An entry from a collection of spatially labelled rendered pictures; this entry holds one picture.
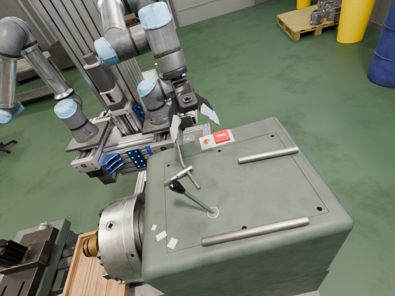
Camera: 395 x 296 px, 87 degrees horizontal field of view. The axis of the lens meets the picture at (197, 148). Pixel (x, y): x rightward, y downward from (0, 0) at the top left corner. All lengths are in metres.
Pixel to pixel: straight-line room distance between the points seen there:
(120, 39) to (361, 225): 2.03
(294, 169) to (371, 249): 1.42
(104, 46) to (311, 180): 0.70
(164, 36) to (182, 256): 0.56
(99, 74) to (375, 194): 2.26
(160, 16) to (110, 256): 0.72
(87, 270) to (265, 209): 0.91
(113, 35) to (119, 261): 0.69
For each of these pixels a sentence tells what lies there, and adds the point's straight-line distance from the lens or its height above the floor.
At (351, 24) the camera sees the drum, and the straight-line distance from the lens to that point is 4.65.
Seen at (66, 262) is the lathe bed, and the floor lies 0.86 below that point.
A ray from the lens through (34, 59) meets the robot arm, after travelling 1.44.
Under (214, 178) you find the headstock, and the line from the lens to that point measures 0.72.
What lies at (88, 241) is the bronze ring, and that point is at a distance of 1.00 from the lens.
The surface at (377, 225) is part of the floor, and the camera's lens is 2.18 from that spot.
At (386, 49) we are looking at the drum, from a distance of 3.45.
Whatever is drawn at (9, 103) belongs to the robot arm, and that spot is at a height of 1.51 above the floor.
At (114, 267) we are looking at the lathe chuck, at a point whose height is 1.16.
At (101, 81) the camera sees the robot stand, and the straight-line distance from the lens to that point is 1.28.
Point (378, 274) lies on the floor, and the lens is 2.03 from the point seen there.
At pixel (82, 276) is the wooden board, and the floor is 0.88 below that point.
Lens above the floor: 1.83
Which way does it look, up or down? 43 degrees down
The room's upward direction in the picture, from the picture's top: 20 degrees counter-clockwise
